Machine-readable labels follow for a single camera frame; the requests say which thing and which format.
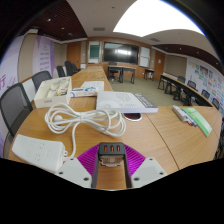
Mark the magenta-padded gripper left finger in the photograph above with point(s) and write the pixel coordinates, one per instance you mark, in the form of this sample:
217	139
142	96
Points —
73	171

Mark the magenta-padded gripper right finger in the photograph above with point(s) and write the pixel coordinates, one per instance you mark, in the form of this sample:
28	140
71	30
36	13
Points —
146	171

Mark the black charger block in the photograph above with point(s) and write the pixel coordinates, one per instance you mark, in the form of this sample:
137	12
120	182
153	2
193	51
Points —
112	149

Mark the dark red round coaster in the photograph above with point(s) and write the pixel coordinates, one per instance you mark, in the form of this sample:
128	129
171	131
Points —
132	116

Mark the white pack of marker pens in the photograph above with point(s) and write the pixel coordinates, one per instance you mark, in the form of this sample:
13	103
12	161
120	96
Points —
181	114

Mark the green booklet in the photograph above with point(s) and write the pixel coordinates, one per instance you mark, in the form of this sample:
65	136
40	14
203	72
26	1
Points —
200	121

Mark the white book with dark edge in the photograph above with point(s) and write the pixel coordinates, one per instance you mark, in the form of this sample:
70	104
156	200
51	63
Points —
123	101

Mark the open white cardboard box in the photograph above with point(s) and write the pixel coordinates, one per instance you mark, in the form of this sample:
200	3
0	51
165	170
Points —
50	100

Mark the small white and blue box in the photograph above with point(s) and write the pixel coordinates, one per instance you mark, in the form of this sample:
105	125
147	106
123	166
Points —
83	92

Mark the black mesh office chair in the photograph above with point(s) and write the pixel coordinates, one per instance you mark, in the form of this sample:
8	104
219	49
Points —
13	106
41	78

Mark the white paper sheet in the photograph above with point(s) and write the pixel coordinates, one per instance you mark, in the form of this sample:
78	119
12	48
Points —
93	85

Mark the long wooden table row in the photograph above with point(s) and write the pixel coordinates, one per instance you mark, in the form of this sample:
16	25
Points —
180	85

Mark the group of black chairs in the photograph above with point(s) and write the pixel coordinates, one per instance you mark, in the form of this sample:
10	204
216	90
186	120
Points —
193	85

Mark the small dark side desk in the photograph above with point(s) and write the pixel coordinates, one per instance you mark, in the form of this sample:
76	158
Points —
149	70

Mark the row of black office chairs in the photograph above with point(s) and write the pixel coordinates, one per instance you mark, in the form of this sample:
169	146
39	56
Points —
68	68

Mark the black-legged wooden desk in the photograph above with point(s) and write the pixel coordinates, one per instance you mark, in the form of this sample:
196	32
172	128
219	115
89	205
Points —
121	68

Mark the plain whiteboard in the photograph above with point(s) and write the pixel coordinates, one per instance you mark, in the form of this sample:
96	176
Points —
144	56

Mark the whiteboard with green panel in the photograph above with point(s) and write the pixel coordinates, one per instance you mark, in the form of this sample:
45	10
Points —
94	51

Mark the bright ceiling light panel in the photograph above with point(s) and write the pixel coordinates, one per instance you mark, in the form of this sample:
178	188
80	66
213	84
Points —
156	16

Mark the colourful wall posters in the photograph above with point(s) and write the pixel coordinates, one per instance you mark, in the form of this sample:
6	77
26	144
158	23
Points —
210	81

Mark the narrow purple wall banner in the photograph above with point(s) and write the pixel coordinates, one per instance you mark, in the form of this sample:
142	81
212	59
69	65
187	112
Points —
43	55

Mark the large black wall screen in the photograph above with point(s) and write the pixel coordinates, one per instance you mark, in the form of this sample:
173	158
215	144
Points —
120	53

